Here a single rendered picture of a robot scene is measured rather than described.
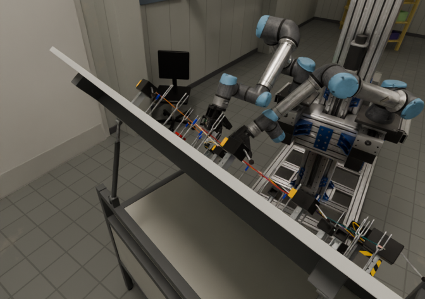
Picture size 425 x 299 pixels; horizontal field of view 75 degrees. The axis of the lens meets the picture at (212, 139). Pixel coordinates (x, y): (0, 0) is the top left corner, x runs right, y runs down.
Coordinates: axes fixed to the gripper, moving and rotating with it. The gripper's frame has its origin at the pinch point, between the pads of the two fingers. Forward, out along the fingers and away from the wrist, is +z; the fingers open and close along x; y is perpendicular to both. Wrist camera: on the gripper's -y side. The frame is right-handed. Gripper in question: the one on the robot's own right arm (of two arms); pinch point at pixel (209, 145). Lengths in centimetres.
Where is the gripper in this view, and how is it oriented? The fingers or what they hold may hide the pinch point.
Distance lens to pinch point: 136.5
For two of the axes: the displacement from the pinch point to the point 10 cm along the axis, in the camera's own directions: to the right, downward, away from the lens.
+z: -3.3, 9.2, 2.2
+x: 6.2, 3.9, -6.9
